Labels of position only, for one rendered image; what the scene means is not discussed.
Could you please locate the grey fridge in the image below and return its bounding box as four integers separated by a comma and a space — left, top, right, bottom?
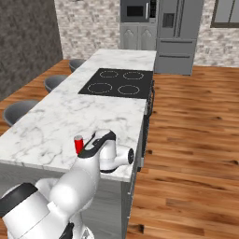
154, 0, 205, 77

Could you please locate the black hob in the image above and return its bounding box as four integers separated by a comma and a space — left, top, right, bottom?
77, 67, 155, 100

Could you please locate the red can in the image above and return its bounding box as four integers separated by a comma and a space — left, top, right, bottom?
74, 134, 85, 156

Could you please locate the grey cupboard with arched doors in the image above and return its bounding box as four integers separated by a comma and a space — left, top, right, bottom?
119, 21, 158, 51

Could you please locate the black oven front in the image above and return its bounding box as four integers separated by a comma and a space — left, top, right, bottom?
141, 79, 156, 171

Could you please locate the grey island cabinet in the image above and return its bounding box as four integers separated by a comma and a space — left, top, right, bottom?
0, 124, 145, 239

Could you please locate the grey built-in microwave oven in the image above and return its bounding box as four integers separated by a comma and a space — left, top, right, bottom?
119, 0, 159, 24

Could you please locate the grey stool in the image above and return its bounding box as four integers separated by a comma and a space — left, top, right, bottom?
2, 99, 40, 127
43, 74, 70, 94
68, 58, 88, 74

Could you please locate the dark framed window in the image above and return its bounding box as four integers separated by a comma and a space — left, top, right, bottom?
210, 0, 239, 29

